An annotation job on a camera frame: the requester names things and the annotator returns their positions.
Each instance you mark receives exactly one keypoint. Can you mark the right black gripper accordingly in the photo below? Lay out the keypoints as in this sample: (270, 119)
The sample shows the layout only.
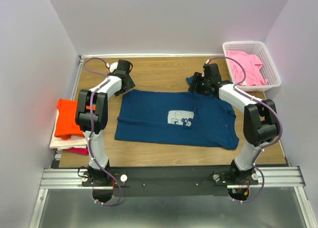
(197, 77)

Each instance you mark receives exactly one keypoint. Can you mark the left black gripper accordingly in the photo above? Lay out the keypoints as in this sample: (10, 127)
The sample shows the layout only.
(130, 85)

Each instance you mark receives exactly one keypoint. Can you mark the navy blue printed t-shirt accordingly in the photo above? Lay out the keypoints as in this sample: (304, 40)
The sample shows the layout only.
(176, 118)

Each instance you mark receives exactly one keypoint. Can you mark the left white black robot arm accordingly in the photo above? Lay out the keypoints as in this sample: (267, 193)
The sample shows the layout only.
(92, 115)

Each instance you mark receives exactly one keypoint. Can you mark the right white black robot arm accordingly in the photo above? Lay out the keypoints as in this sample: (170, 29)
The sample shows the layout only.
(260, 123)

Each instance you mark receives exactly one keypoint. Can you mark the pink t-shirt in basket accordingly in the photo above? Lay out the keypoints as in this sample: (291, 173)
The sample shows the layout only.
(252, 66)

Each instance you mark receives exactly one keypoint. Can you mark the white plastic laundry basket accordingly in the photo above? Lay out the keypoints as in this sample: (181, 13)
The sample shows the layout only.
(268, 70)

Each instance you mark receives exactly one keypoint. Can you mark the orange folded t-shirt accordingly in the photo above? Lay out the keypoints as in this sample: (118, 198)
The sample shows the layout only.
(66, 126)

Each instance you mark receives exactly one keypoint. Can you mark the magenta folded t-shirt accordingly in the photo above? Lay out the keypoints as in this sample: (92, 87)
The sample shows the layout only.
(81, 151)

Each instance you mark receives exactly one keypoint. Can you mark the white folded t-shirt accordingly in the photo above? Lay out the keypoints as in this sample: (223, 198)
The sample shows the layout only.
(73, 142)

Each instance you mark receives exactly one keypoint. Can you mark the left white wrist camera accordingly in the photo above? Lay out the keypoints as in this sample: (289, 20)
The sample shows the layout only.
(112, 67)

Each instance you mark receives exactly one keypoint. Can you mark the black mounting base plate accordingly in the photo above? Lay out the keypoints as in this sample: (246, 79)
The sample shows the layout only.
(166, 181)

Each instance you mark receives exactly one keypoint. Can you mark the aluminium extrusion rail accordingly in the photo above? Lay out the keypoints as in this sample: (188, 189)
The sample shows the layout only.
(72, 178)

